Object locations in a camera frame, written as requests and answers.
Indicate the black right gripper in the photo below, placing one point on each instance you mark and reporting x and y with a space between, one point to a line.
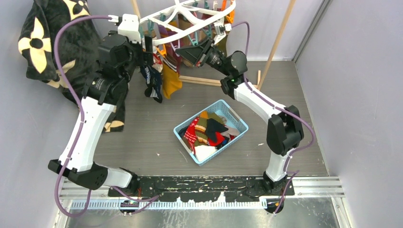
196 54

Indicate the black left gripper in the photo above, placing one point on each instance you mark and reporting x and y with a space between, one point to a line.
147 56

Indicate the navy black white sock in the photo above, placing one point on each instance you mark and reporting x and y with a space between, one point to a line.
153 82

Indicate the white clip hanger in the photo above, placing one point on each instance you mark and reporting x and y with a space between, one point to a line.
199 18

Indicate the brown white orange sock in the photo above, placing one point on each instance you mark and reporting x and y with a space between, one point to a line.
170 76

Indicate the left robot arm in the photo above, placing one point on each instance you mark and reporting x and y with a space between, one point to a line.
103 94

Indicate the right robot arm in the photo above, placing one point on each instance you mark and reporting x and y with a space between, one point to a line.
284 129

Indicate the black floral blanket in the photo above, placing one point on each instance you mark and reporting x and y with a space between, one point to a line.
77 46

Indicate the red white patterned sock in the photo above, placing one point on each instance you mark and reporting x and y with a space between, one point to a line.
190 134

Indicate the light blue plastic basket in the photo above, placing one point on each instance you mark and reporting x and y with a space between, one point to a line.
218 126

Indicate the white sock in basket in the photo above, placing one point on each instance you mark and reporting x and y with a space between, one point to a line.
202 152

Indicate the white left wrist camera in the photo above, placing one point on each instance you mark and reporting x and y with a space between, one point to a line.
128 25

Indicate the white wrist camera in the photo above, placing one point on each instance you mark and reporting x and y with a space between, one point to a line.
128 25
221 30

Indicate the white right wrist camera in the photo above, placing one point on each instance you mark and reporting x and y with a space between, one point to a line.
221 30

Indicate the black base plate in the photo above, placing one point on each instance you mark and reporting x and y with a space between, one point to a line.
208 188

